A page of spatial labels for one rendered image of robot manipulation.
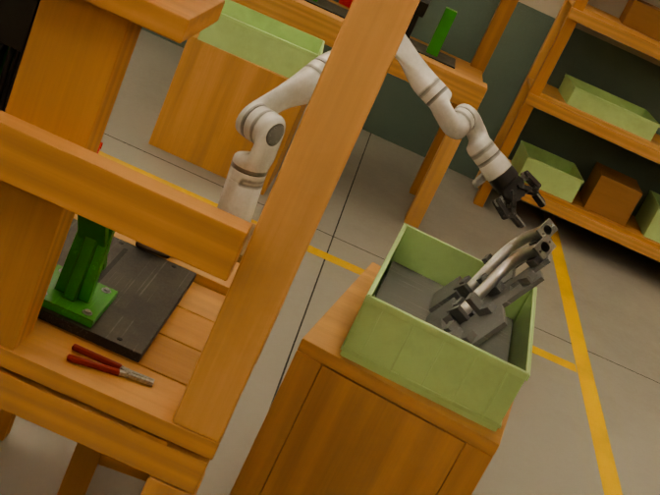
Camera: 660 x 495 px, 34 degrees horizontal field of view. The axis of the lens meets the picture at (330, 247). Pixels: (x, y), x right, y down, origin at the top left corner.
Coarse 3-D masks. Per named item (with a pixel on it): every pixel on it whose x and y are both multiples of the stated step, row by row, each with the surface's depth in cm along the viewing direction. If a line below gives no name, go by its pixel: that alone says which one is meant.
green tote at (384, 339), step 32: (416, 256) 306; (448, 256) 304; (384, 320) 249; (416, 320) 247; (352, 352) 252; (384, 352) 251; (416, 352) 249; (448, 352) 248; (480, 352) 246; (512, 352) 281; (416, 384) 251; (448, 384) 250; (480, 384) 248; (512, 384) 247; (480, 416) 250
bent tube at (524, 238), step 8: (544, 224) 280; (552, 224) 281; (528, 232) 285; (536, 232) 282; (544, 232) 279; (552, 232) 280; (512, 240) 290; (520, 240) 288; (528, 240) 286; (504, 248) 289; (512, 248) 289; (496, 256) 288; (504, 256) 288; (488, 264) 286; (496, 264) 287; (480, 272) 284; (488, 272) 285; (472, 280) 282; (472, 288) 281
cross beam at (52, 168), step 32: (0, 128) 165; (32, 128) 168; (0, 160) 167; (32, 160) 166; (64, 160) 165; (96, 160) 167; (32, 192) 168; (64, 192) 167; (96, 192) 166; (128, 192) 166; (160, 192) 166; (128, 224) 168; (160, 224) 167; (192, 224) 166; (224, 224) 166; (192, 256) 168; (224, 256) 167
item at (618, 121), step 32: (576, 0) 664; (640, 0) 689; (608, 32) 663; (640, 32) 673; (544, 64) 678; (544, 96) 685; (576, 96) 685; (608, 96) 724; (512, 128) 694; (608, 128) 686; (640, 128) 690; (512, 160) 744; (544, 160) 744; (480, 192) 711; (544, 192) 707; (576, 192) 709; (608, 192) 708; (640, 192) 705; (608, 224) 708; (640, 224) 729
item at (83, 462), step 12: (72, 456) 281; (84, 456) 280; (96, 456) 280; (72, 468) 282; (84, 468) 282; (120, 468) 283; (132, 468) 283; (72, 480) 283; (84, 480) 283; (144, 480) 285; (60, 492) 285; (72, 492) 285; (84, 492) 285
